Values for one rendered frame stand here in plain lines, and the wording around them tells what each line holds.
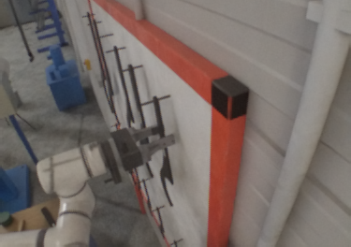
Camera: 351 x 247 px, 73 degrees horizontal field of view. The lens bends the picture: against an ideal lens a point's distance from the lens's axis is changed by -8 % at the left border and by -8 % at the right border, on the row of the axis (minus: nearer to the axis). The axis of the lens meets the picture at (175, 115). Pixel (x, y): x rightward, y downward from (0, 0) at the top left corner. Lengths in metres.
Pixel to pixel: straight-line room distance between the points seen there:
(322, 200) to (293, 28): 0.23
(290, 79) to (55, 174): 0.54
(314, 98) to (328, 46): 0.06
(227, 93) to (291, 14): 0.15
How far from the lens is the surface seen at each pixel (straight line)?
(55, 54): 5.14
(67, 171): 0.66
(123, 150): 0.64
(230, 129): 0.44
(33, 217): 2.30
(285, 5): 0.34
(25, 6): 12.88
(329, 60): 0.26
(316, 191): 0.40
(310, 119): 0.30
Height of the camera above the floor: 2.61
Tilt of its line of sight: 37 degrees down
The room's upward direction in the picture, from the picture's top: 5 degrees counter-clockwise
